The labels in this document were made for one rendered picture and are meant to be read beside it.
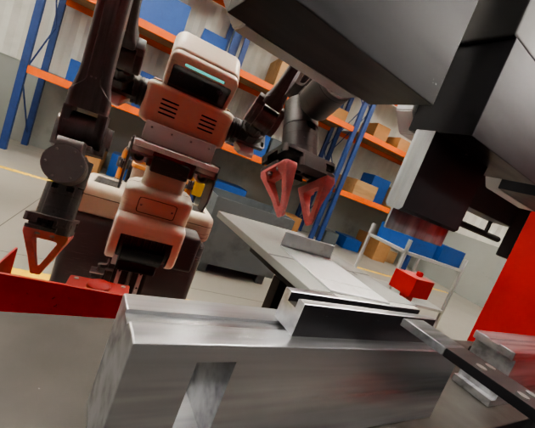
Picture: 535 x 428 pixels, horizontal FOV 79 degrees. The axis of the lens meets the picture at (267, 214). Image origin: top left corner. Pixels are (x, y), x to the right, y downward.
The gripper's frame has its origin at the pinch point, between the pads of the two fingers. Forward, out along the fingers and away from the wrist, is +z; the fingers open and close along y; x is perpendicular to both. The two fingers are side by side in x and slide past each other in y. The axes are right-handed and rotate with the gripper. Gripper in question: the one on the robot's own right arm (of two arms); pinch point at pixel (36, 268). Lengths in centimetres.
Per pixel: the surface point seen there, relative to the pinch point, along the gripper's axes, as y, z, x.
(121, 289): -3.1, 1.3, 13.7
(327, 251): 25.2, -15.0, 37.6
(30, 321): 27.1, -0.2, 5.3
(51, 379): 34.1, 1.7, 9.0
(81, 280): -3.5, 1.3, 6.7
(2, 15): -571, -263, -251
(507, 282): 4, -23, 117
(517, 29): 50, -34, 33
